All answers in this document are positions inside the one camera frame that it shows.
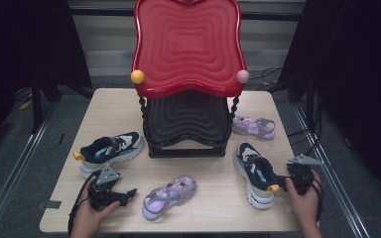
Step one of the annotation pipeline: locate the black tape piece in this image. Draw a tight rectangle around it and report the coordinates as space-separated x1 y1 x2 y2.
35 199 63 211

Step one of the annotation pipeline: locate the person's right hand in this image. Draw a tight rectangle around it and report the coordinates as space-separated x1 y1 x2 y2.
285 169 323 230

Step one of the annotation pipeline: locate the black floor cable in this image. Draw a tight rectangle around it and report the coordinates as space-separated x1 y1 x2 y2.
247 66 323 157

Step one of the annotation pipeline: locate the hand-held gripper cable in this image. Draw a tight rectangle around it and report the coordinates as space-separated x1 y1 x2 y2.
66 174 97 237
310 178 325 223

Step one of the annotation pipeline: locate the left hand-held gripper cable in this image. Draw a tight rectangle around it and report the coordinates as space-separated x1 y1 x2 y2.
66 174 97 237

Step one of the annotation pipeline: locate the navy and white sneaker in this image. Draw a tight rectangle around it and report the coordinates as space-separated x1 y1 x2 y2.
232 142 282 210
72 131 146 179

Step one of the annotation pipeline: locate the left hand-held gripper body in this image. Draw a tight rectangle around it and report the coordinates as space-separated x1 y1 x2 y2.
88 164 131 212

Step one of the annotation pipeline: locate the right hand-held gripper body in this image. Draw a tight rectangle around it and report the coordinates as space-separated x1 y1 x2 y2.
286 154 325 196

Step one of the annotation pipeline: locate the red and black shoe rack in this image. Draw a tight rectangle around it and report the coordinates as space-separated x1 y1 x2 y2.
130 0 251 159

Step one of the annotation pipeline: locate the person's left hand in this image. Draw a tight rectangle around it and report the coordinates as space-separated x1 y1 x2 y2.
69 177 122 232

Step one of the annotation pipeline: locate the metal floor rail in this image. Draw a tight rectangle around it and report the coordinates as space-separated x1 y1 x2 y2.
0 100 59 238
292 104 373 238

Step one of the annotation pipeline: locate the yellow strip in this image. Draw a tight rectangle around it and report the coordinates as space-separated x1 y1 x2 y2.
18 98 33 111

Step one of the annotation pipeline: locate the black curtain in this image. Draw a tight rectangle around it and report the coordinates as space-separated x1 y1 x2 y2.
277 0 381 207
0 0 93 163

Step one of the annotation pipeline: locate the purple sandal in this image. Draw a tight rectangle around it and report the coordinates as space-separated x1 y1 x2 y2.
231 115 276 141
141 175 198 222

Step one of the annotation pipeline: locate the right hand-held gripper cable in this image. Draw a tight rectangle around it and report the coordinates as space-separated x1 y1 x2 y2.
310 178 325 223

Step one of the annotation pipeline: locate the dark metal stand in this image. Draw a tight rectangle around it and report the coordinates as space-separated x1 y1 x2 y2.
30 73 45 134

